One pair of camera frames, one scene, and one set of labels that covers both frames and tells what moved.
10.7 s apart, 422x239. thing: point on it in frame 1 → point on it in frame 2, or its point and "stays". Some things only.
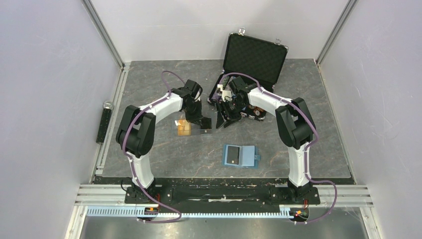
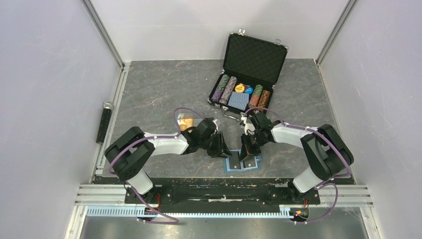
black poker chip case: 257,60 stays
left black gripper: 196,119 → 223,150
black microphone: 107,106 stays
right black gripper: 222,119 → 246,149
